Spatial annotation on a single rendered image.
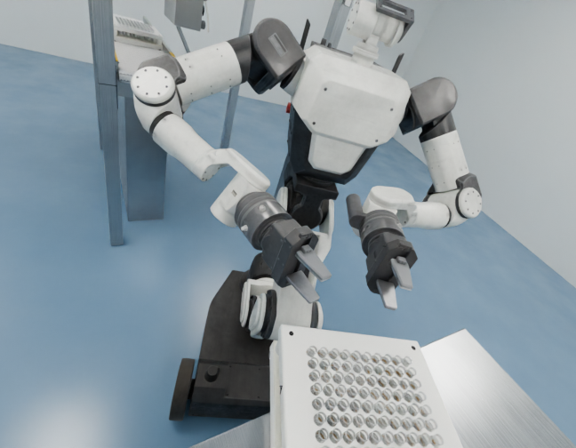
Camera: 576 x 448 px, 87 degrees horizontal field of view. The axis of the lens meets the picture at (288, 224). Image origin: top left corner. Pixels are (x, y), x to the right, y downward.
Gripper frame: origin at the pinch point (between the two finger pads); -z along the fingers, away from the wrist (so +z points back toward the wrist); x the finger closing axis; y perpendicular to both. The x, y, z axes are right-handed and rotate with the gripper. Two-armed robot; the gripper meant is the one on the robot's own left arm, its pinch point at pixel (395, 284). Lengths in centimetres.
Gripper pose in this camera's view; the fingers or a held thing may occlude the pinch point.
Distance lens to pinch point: 56.5
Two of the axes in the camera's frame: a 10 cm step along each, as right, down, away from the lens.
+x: -2.8, 7.7, 5.7
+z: 0.9, -5.8, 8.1
